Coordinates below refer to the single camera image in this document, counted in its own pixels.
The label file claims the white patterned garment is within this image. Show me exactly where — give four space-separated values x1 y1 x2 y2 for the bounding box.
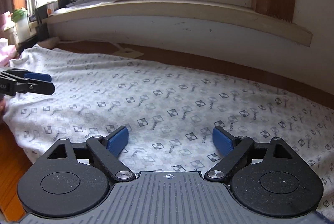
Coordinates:
4 46 333 219

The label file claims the black box on sill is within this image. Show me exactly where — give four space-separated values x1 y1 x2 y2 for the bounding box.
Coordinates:
34 0 70 41

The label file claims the pink bottle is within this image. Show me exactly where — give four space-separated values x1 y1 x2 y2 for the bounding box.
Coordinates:
1 11 15 45

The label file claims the green lidded plastic bottle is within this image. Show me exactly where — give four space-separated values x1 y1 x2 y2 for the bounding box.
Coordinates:
11 7 30 43

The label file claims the white capped bottle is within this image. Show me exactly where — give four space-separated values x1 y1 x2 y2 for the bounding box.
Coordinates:
46 1 59 17

